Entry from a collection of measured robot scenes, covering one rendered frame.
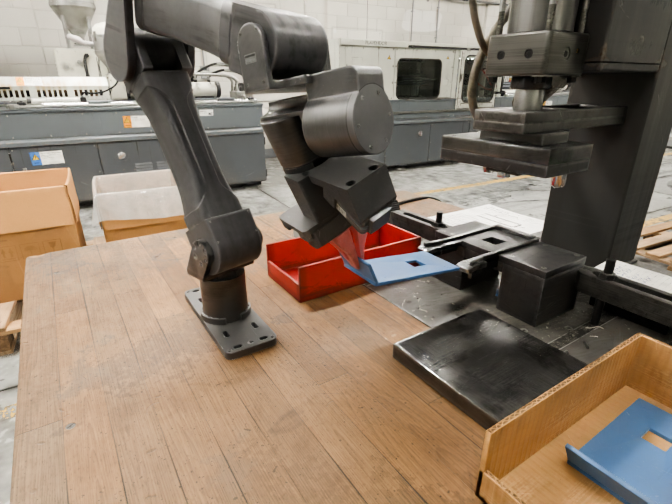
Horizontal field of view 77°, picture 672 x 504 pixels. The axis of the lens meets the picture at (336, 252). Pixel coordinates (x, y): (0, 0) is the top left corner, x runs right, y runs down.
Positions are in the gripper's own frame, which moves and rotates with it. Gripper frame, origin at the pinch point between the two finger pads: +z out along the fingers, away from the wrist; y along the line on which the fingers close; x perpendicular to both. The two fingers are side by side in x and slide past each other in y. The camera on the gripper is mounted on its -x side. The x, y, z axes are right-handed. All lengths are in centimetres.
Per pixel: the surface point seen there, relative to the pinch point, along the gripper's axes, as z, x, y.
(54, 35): -77, 644, 11
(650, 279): 23.9, -15.1, 34.9
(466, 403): 10.6, -16.6, -2.0
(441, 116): 213, 436, 387
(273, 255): 6.8, 24.6, -3.9
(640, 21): -7.6, -6.0, 48.1
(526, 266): 13.1, -7.2, 19.7
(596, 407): 16.5, -23.3, 8.5
